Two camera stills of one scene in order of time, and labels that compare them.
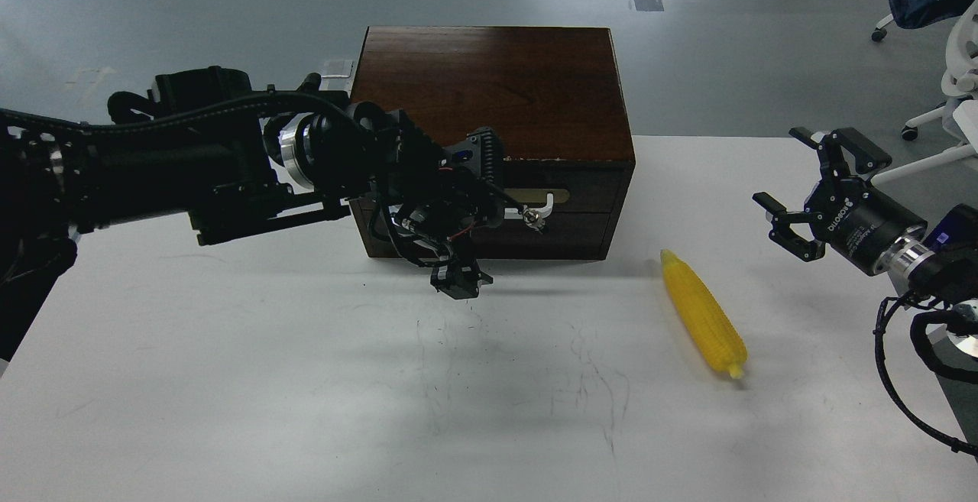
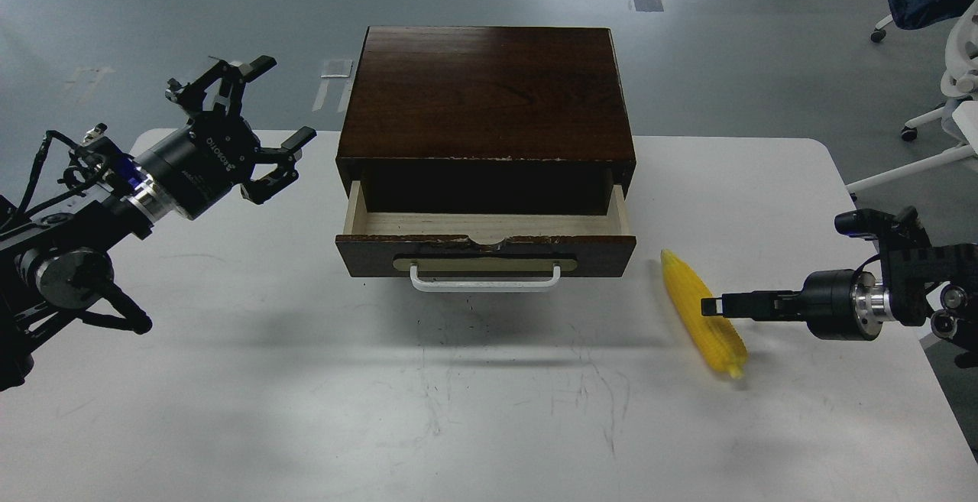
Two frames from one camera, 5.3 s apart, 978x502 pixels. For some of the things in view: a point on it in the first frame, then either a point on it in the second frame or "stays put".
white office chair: x=960 y=115 stays put
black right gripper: x=859 y=222 -> x=837 y=305
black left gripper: x=367 y=147 -> x=195 y=165
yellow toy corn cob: x=709 y=320 stays put
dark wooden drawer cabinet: x=554 y=99 stays put
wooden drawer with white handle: x=570 y=194 -> x=484 y=251
